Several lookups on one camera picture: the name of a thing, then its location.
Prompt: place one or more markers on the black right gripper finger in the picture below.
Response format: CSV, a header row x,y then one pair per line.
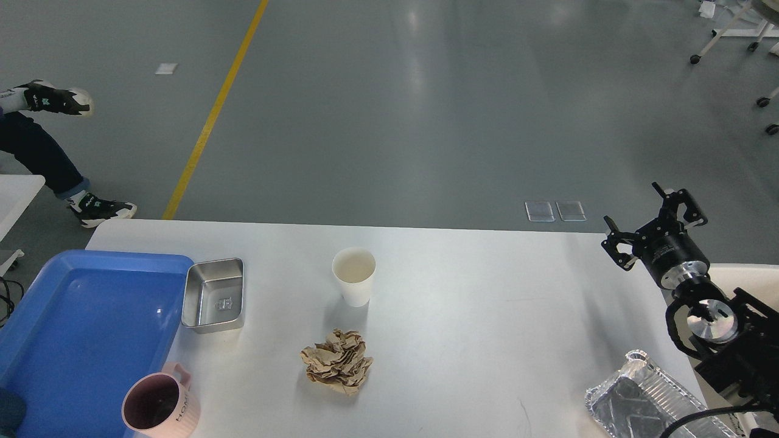
x,y
614,239
679,208

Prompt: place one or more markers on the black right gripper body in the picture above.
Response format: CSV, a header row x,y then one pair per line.
x,y
669,254

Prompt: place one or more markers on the stainless steel rectangular tray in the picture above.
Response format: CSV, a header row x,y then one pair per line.
x,y
214,296

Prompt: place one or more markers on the pink ribbed mug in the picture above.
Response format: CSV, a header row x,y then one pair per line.
x,y
162,404

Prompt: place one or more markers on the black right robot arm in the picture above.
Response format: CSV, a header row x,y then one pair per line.
x,y
733,338

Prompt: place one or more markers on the right floor socket cover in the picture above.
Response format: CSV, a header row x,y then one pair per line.
x,y
571,211

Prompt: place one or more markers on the floor socket cover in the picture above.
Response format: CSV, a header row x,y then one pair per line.
x,y
571,211
540,211

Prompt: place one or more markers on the white plastic bin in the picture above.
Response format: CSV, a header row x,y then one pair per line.
x,y
761,281

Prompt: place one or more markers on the left floor socket cover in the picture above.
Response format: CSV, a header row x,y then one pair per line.
x,y
540,211

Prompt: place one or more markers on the aluminium foil tray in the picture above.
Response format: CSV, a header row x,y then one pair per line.
x,y
640,399

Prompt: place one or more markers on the white paper cup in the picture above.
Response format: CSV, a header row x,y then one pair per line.
x,y
354,269

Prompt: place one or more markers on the crumpled brown paper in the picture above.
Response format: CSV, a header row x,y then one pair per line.
x,y
339,362

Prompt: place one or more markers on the blue plastic tray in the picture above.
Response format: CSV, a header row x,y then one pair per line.
x,y
91,324

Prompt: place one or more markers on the person in black sweater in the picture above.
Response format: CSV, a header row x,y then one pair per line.
x,y
37,150

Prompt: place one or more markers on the white side table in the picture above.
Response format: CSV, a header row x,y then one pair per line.
x,y
17,192

